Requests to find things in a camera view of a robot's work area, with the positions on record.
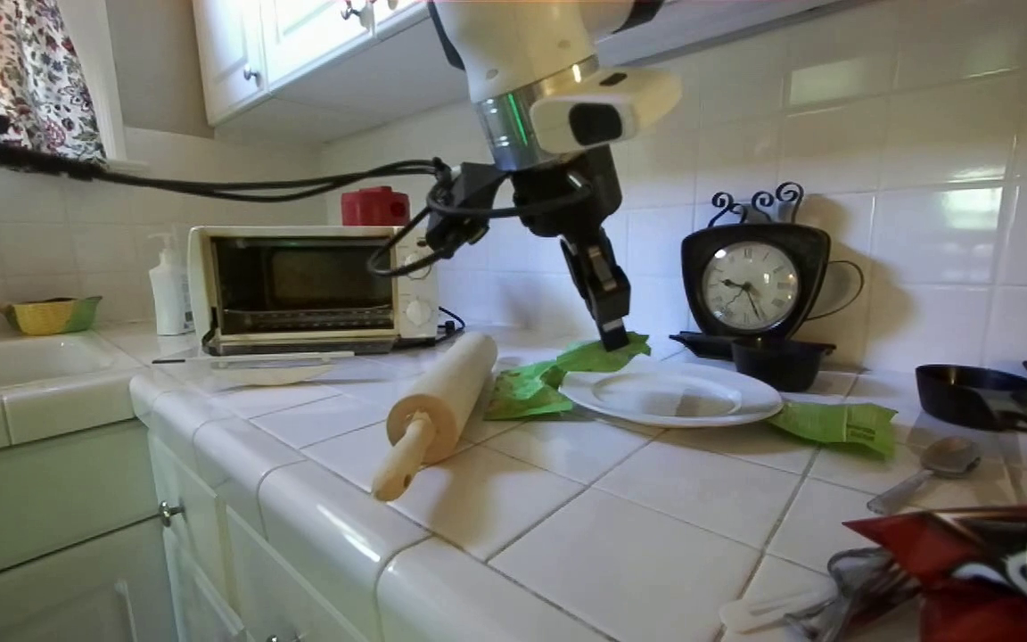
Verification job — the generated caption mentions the white toaster oven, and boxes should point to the white toaster oven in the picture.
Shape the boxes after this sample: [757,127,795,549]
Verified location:
[187,220,454,360]

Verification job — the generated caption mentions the floral curtain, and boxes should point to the floral curtain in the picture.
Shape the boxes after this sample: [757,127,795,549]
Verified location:
[0,0,115,164]

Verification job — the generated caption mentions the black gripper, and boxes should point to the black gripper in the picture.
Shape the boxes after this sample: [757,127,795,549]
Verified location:
[511,146,640,354]

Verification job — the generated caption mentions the metal oven rack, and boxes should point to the metal oven rack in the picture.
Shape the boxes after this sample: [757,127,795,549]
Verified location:
[213,302,399,339]

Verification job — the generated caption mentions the metal spoon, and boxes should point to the metal spoon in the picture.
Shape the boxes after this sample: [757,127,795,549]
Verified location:
[865,430,985,518]

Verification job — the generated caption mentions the wooden rolling pin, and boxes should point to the wooden rolling pin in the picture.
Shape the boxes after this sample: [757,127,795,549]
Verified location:
[366,329,504,502]

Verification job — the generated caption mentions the white counter base cabinets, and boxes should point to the white counter base cabinets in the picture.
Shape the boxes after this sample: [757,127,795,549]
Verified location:
[144,425,384,642]

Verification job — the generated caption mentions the white oven dial knob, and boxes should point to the white oven dial knob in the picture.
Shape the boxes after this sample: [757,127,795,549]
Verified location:
[402,297,439,335]

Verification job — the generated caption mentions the red plastic container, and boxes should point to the red plastic container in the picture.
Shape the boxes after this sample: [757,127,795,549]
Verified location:
[338,181,415,227]

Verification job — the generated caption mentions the black table clock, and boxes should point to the black table clock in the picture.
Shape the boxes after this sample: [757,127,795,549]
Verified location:
[666,177,865,360]

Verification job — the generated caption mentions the white wall cabinets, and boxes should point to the white wall cabinets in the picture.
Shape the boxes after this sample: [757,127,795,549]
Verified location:
[189,0,471,127]

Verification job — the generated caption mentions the black oven power cord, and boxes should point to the black oven power cord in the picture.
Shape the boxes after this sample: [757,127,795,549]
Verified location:
[434,302,471,351]

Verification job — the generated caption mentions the yellow bowl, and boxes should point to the yellow bowl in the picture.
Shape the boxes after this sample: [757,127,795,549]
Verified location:
[0,291,108,339]

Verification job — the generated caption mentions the wrist mounted camera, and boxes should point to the wrist mounted camera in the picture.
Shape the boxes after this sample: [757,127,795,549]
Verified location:
[529,69,686,158]

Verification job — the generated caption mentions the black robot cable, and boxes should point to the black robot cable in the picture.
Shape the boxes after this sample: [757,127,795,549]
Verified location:
[0,100,521,284]

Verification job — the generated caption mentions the white plate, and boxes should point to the white plate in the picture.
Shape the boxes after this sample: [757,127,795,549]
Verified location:
[556,354,788,430]

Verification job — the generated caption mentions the silver metal utensil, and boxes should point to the silver metal utensil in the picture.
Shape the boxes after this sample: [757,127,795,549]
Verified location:
[714,544,926,642]

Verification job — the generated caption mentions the red chip bag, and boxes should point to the red chip bag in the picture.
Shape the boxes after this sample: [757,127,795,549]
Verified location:
[842,498,1027,642]

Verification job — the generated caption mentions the white soap dispenser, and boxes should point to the white soap dispenser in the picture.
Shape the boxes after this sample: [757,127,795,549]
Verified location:
[146,227,197,339]

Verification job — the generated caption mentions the white sink base cabinet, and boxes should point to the white sink base cabinet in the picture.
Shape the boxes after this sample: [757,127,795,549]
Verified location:
[0,419,180,642]

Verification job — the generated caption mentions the black frying pan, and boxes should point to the black frying pan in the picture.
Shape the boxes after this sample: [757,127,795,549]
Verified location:
[913,360,1027,434]

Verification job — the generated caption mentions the green packet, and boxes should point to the green packet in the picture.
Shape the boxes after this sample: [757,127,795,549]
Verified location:
[480,356,578,425]

